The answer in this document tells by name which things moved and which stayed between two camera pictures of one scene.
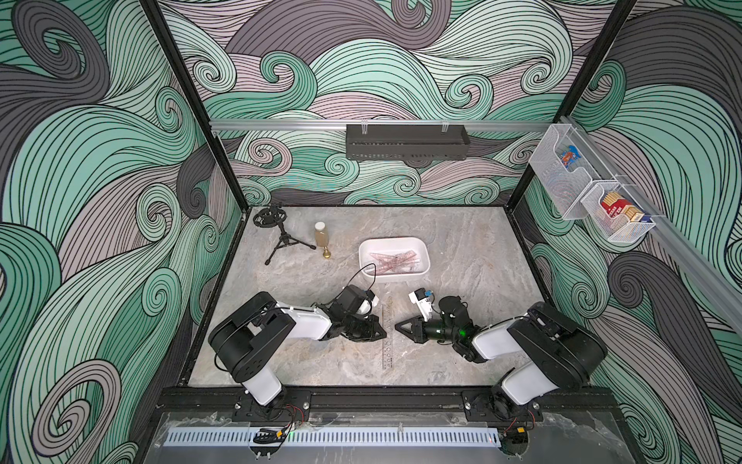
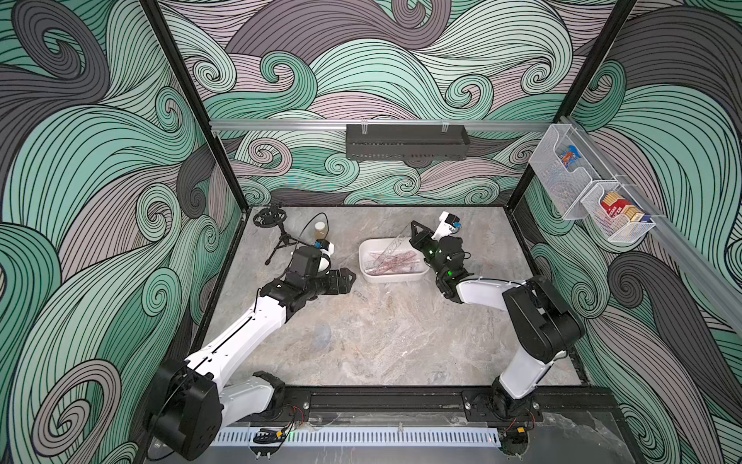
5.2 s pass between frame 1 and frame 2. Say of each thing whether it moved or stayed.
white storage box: stayed
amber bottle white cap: stayed
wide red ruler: stayed
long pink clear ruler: moved
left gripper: moved
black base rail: stayed
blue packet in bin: stayed
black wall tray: stayed
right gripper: moved
